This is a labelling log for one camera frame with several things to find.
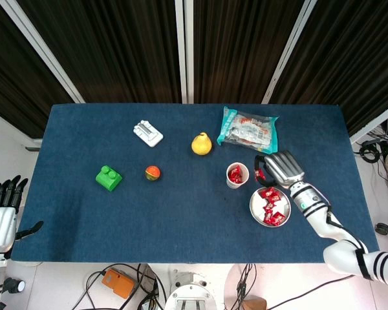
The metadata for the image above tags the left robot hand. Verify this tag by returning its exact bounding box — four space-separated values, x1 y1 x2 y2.
0 175 45 255

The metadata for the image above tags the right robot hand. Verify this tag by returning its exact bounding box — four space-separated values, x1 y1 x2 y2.
253 149 307 189

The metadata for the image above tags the silver metal plate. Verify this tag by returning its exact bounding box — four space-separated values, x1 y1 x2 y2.
248 186 292 228

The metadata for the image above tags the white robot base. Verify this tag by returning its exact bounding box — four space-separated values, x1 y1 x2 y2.
164 271 219 310

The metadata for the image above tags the white paper cup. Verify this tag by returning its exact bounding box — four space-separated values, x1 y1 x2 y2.
226 162 250 190

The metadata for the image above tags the teal snack bag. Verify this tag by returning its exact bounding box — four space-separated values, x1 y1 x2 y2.
216 105 280 157

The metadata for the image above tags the black knob white cap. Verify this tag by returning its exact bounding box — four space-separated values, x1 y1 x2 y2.
1 276 27 295

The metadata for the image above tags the yellow pear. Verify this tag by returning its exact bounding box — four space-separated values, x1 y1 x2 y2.
191 131 213 156

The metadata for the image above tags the blue table cloth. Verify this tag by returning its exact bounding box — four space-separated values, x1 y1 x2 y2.
11 103 381 264

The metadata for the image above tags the green building block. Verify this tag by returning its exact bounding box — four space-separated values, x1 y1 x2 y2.
94 165 124 192

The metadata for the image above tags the dark brown curtain panel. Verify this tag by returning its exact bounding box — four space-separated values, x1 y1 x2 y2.
0 0 80 140
17 0 182 104
271 0 388 136
193 0 303 104

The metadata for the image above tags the orange box device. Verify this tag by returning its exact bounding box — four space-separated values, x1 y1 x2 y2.
102 267 136 300

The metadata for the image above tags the red green ball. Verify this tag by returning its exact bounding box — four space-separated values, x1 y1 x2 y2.
144 165 162 182

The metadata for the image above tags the white folding stand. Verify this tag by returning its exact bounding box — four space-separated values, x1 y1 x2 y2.
132 119 164 149

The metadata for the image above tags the brown wooden item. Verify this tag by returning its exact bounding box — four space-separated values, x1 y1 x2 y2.
242 296 268 310

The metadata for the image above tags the black coiled cable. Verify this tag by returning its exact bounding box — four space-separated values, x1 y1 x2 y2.
358 138 381 164

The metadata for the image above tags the grey wall bracket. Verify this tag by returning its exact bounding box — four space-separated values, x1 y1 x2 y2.
25 138 43 152

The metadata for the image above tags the white frame post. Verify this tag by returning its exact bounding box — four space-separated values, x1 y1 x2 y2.
261 0 312 105
174 0 188 104
349 99 388 145
184 0 195 104
0 0 86 104

